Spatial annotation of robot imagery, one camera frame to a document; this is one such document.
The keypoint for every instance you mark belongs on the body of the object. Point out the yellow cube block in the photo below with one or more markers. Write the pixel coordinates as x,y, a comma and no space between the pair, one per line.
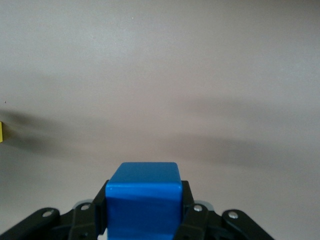
1,132

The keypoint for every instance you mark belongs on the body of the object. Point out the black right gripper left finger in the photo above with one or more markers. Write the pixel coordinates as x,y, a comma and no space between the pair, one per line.
85,220

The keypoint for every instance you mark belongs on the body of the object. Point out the blue cube block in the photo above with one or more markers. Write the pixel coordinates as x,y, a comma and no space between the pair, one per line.
143,205

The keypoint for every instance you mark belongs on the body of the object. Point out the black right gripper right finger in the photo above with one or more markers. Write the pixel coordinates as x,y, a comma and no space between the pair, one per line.
197,222

